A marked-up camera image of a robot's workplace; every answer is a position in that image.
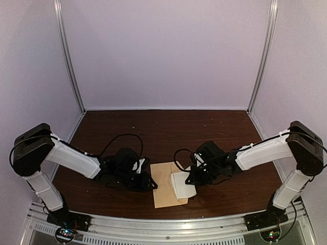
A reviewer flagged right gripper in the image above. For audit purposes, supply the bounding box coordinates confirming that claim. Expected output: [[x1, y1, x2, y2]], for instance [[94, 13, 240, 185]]
[[185, 161, 221, 186]]

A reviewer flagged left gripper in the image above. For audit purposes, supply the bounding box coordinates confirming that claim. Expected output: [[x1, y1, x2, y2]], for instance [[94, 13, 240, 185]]
[[115, 169, 157, 192]]

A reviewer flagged letter sheet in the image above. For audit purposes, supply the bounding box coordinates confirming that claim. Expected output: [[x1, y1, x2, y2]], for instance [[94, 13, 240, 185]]
[[171, 169, 197, 200]]

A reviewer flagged brown paper envelope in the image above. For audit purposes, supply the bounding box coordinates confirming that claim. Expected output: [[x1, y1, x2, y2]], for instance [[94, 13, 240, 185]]
[[150, 162, 189, 209]]

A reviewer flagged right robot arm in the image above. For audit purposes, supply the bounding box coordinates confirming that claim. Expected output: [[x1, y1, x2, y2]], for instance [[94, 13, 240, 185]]
[[185, 121, 326, 226]]

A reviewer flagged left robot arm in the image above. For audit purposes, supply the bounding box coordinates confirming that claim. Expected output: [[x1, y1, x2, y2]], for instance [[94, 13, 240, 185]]
[[9, 123, 158, 227]]

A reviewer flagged right circuit board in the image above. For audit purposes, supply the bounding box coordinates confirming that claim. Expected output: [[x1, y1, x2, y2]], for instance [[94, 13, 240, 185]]
[[260, 228, 281, 243]]

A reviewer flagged circuit board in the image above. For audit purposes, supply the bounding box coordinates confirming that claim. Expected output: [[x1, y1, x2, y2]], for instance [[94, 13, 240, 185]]
[[55, 228, 76, 243], [260, 228, 281, 243]]

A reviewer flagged left circuit board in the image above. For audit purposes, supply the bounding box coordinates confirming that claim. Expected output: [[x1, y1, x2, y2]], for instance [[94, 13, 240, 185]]
[[55, 228, 76, 243]]

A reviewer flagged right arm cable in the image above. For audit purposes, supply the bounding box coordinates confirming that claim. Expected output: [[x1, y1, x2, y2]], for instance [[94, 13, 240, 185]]
[[174, 149, 192, 172]]

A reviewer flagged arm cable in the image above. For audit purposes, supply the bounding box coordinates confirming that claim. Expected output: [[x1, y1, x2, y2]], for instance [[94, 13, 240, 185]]
[[174, 149, 192, 172], [97, 134, 144, 159]]

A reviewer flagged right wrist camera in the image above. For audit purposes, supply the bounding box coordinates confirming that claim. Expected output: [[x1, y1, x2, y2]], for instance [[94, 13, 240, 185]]
[[190, 153, 204, 167]]

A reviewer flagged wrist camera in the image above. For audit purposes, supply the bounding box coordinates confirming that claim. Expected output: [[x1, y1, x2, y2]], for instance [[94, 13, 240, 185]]
[[190, 153, 204, 167], [132, 157, 150, 174]]

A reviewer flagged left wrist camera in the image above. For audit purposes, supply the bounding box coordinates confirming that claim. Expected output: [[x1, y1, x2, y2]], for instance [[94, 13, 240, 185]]
[[132, 157, 150, 174]]

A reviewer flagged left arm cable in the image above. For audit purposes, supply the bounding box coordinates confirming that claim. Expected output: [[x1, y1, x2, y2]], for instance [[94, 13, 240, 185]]
[[97, 134, 144, 159]]

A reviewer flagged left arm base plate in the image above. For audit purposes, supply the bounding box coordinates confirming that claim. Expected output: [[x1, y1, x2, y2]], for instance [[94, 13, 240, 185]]
[[46, 209, 91, 232]]

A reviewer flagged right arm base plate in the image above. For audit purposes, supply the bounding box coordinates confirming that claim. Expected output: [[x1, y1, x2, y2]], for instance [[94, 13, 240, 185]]
[[244, 206, 288, 231]]

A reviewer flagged front aluminium rail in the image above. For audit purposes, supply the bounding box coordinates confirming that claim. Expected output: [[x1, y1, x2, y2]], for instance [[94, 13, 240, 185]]
[[18, 201, 318, 244]]

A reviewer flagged right aluminium frame post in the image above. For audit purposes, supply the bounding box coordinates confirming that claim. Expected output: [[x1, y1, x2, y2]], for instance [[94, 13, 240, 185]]
[[247, 0, 278, 114]]

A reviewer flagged aluminium frame post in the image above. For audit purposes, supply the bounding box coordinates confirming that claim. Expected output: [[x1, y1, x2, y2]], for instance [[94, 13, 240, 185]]
[[54, 0, 86, 114], [247, 0, 278, 114]]

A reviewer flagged left aluminium frame post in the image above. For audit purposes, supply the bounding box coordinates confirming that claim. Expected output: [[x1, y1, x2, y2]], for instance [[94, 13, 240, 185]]
[[54, 0, 86, 114]]

